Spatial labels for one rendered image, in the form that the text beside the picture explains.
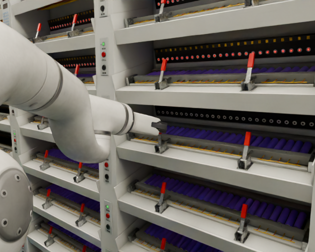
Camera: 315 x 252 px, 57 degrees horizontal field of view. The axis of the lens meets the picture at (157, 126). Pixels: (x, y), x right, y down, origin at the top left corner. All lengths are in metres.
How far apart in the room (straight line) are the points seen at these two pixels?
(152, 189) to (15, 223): 0.79
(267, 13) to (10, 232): 0.63
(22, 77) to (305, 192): 0.59
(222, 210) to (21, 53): 0.68
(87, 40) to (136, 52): 0.18
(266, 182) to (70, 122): 0.46
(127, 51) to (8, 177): 0.82
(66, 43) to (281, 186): 0.90
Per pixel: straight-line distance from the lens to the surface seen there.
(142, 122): 0.75
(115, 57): 0.99
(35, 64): 0.40
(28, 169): 1.58
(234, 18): 0.75
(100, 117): 0.66
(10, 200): 0.25
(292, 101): 0.68
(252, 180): 0.74
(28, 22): 1.63
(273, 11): 0.71
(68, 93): 0.47
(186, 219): 0.90
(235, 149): 0.82
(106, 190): 1.09
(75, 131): 0.56
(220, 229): 0.86
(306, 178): 0.72
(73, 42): 1.17
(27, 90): 0.40
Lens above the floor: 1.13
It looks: 8 degrees down
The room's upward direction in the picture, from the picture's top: straight up
